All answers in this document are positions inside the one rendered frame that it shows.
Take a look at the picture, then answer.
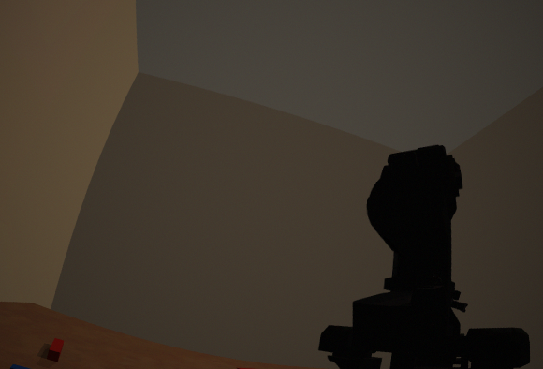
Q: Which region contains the small red block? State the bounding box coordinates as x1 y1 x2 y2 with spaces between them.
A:
47 338 64 362

